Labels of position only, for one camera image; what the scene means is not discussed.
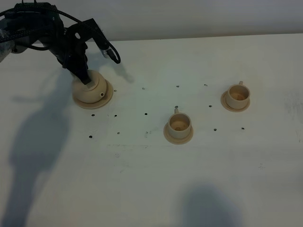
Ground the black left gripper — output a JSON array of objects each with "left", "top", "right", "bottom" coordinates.
[{"left": 35, "top": 16, "right": 91, "bottom": 85}]

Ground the beige teapot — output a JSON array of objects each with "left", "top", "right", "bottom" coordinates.
[{"left": 71, "top": 70, "right": 109, "bottom": 104}]

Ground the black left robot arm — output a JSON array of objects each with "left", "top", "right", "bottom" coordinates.
[{"left": 0, "top": 1, "right": 91, "bottom": 85}]

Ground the beige teapot saucer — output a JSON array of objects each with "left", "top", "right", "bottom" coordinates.
[{"left": 72, "top": 80, "right": 114, "bottom": 109}]

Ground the near beige teacup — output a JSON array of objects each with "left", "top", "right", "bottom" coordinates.
[{"left": 168, "top": 107, "right": 192, "bottom": 140}]

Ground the beige teacup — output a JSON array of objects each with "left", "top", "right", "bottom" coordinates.
[
  {"left": 227, "top": 81, "right": 250, "bottom": 100},
  {"left": 168, "top": 107, "right": 192, "bottom": 140}
]

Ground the near beige cup saucer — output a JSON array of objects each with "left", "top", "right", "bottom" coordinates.
[{"left": 163, "top": 123, "right": 194, "bottom": 145}]

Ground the beige cup saucer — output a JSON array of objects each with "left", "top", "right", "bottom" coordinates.
[
  {"left": 221, "top": 91, "right": 250, "bottom": 113},
  {"left": 163, "top": 123, "right": 194, "bottom": 145}
]

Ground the far beige cup saucer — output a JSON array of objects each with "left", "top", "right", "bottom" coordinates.
[{"left": 221, "top": 91, "right": 250, "bottom": 113}]

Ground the far beige teacup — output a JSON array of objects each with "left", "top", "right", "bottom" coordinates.
[{"left": 227, "top": 81, "right": 250, "bottom": 100}]

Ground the braided black cable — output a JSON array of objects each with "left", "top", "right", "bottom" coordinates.
[{"left": 0, "top": 4, "right": 86, "bottom": 52}]

